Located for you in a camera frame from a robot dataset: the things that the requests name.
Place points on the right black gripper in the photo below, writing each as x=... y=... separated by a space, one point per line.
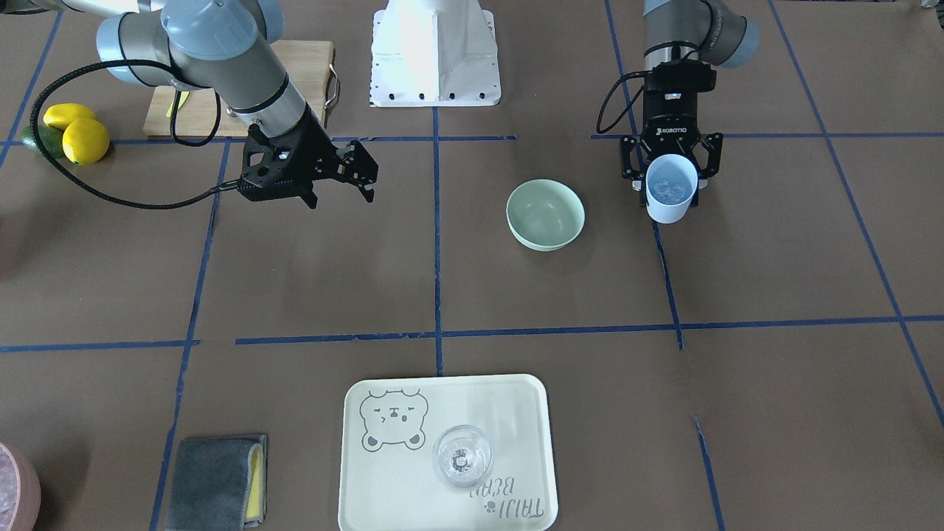
x=318 y=150

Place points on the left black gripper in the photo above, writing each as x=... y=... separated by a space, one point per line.
x=670 y=120

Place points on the light blue plastic cup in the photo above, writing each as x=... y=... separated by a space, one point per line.
x=671 y=183

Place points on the green ceramic bowl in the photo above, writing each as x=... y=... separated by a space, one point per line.
x=545 y=215

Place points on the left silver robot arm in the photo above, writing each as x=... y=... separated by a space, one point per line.
x=686 y=41

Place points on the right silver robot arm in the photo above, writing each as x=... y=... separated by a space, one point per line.
x=224 y=46

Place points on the pink bowl of ice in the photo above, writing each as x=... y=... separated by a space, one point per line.
x=21 y=491

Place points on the yellow plastic knife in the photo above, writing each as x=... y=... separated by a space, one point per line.
x=177 y=100

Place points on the yellow lemon lower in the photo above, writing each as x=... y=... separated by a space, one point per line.
x=85 y=141

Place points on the yellow lemon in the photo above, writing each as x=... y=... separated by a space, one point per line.
x=85 y=141
x=60 y=116

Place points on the clear wine glass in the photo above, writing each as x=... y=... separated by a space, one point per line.
x=463 y=457

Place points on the cream bear tray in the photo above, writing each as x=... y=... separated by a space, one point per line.
x=390 y=426

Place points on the yellow lemon upper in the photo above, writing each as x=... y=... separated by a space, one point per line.
x=60 y=116

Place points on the green lime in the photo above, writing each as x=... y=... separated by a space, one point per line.
x=43 y=137

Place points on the grey folded cloth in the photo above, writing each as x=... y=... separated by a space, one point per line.
x=219 y=483

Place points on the white pedestal column base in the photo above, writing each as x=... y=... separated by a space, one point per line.
x=434 y=54

